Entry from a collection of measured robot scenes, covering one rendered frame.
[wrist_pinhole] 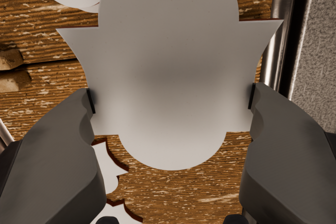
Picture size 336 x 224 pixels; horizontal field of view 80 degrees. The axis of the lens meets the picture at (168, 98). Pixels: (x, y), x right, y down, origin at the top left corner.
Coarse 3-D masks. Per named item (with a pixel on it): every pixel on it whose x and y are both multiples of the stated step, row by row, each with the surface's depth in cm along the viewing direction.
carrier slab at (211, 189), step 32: (32, 64) 25; (64, 64) 24; (0, 96) 26; (32, 96) 26; (64, 96) 26; (128, 160) 32; (224, 160) 32; (128, 192) 36; (160, 192) 36; (192, 192) 36; (224, 192) 36
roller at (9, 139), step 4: (0, 120) 30; (0, 124) 30; (0, 128) 31; (4, 128) 31; (0, 132) 31; (4, 132) 31; (8, 132) 31; (0, 136) 32; (4, 136) 32; (8, 136) 32; (4, 140) 32; (8, 140) 32; (12, 140) 32
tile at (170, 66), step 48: (144, 0) 10; (192, 0) 10; (96, 48) 11; (144, 48) 11; (192, 48) 11; (240, 48) 11; (96, 96) 12; (144, 96) 12; (192, 96) 12; (240, 96) 12; (144, 144) 14; (192, 144) 14
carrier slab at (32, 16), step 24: (0, 0) 21; (24, 0) 21; (48, 0) 21; (240, 0) 20; (264, 0) 20; (0, 24) 22; (24, 24) 22; (48, 24) 22; (72, 24) 22; (96, 24) 22; (0, 48) 23; (24, 48) 23; (48, 48) 23
